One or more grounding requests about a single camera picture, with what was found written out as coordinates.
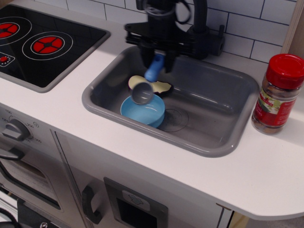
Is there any dark grey faucet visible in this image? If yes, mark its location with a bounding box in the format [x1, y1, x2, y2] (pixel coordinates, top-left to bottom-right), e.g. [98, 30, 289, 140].
[187, 0, 225, 59]

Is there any blue handled measuring spoon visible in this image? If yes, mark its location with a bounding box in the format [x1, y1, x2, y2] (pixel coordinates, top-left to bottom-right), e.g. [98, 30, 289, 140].
[131, 53, 166, 105]

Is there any grey sink basin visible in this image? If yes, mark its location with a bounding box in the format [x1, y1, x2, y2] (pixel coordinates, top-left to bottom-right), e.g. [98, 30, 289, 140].
[82, 47, 259, 157]

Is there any black toy stovetop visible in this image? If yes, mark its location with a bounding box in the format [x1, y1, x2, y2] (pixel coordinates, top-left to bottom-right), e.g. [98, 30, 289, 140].
[0, 4, 110, 93]

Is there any light blue bowl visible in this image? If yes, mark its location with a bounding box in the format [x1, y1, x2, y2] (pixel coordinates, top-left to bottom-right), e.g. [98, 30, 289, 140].
[120, 95, 165, 128]

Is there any dark cabinet door handle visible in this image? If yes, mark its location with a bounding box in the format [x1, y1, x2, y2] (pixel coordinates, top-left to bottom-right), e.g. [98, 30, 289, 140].
[81, 186, 103, 225]

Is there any toy oven door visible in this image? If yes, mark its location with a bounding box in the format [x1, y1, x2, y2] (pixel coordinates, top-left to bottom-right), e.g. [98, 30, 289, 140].
[0, 137, 85, 228]

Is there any grey dispenser panel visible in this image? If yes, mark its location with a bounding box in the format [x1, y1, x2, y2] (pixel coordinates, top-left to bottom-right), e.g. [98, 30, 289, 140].
[104, 177, 169, 228]

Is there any wooden side post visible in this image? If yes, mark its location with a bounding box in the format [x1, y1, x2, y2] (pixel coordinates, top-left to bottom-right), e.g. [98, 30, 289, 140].
[281, 0, 304, 58]

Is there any grey oven door handle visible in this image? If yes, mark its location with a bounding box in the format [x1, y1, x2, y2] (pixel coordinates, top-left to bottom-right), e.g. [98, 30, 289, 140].
[0, 148, 25, 161]

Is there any black cable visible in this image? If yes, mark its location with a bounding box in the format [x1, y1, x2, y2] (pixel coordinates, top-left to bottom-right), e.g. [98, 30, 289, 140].
[0, 208, 19, 228]

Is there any toy eggplant slice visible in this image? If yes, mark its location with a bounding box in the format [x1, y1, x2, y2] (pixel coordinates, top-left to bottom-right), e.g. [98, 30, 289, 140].
[128, 75, 172, 94]

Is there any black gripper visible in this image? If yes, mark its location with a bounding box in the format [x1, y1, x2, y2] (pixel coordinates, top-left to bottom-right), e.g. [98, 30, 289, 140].
[124, 16, 195, 73]

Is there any grey oven knob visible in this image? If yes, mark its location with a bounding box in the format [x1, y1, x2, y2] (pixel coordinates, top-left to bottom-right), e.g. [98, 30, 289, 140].
[2, 119, 30, 142]

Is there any red lid spice jar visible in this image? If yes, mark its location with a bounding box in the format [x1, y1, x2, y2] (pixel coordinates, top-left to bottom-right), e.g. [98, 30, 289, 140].
[251, 54, 304, 134]

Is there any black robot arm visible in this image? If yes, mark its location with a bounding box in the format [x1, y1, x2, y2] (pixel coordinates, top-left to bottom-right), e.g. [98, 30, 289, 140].
[124, 0, 195, 73]

